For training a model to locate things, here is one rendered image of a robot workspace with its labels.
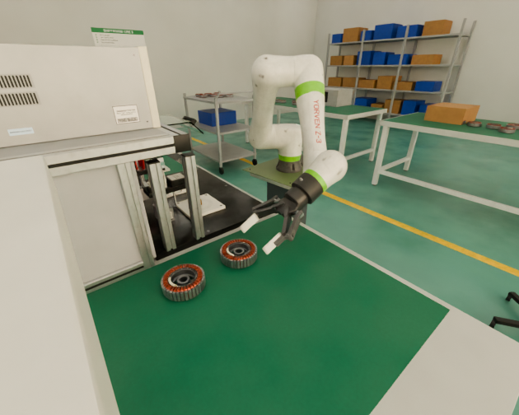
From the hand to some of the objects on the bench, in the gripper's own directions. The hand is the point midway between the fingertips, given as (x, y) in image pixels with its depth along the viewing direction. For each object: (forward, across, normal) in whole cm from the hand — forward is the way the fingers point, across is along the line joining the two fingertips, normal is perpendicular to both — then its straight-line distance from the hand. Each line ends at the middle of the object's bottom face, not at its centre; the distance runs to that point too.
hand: (254, 238), depth 82 cm
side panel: (+40, +11, +17) cm, 44 cm away
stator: (+8, 0, -1) cm, 8 cm away
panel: (+28, +44, +13) cm, 54 cm away
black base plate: (+9, +47, -1) cm, 48 cm away
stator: (+23, -3, +8) cm, 25 cm away
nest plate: (+6, +35, 0) cm, 35 cm away
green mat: (+22, -20, +7) cm, 30 cm away
